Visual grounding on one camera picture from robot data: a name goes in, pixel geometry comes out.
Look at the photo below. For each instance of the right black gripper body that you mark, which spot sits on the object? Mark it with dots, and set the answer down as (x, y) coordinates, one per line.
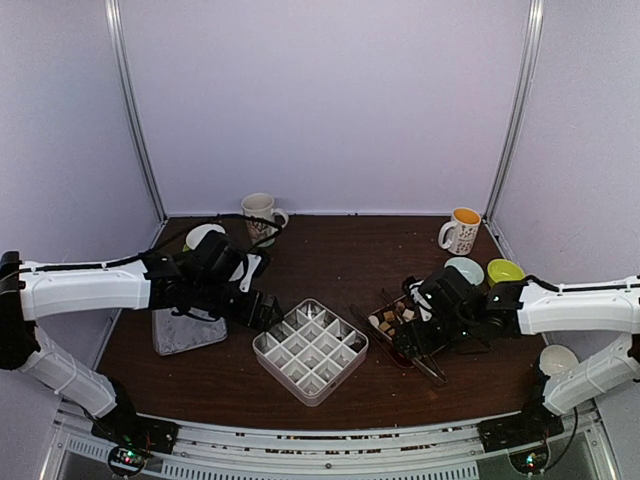
(426, 343)

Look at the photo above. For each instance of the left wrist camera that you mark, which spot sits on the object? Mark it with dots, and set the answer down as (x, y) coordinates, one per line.
(250, 268)

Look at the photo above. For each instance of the right aluminium frame post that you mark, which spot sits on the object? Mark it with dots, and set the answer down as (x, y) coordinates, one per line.
(529, 60)

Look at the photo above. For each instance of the red chocolate tray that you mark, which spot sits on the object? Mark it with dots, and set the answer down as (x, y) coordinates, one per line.
(384, 320)

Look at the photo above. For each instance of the white divided tin box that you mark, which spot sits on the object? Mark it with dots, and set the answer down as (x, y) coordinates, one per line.
(311, 352)

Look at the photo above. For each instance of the lime green bowl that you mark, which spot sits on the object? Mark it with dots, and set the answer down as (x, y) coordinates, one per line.
(503, 270)

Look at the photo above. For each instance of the bunny print tin lid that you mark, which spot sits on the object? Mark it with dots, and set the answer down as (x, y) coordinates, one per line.
(173, 333)

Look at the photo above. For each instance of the white bowl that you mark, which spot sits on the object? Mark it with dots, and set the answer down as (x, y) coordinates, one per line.
(197, 234)

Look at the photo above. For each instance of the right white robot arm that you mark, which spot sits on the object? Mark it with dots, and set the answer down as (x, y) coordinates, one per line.
(450, 309)

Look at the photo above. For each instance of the light blue bowl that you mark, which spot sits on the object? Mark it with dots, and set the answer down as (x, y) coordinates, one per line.
(472, 271)

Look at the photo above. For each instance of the white bowl off table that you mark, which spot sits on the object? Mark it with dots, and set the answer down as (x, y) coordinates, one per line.
(555, 359)

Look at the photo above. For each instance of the metal tongs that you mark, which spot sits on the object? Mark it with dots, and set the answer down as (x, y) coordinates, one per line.
(363, 319)

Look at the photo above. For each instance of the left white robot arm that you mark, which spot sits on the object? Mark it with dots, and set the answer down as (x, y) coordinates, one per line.
(214, 278)

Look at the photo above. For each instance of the yellow interior mug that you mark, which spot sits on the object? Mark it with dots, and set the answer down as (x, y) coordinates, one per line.
(457, 236)

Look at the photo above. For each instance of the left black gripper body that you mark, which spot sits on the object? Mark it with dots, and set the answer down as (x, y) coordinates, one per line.
(238, 313)

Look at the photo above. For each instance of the front metal rail base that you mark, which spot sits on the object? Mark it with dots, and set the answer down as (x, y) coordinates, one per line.
(445, 451)

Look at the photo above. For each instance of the tall coral print mug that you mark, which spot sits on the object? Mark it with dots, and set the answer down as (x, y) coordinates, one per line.
(264, 218)

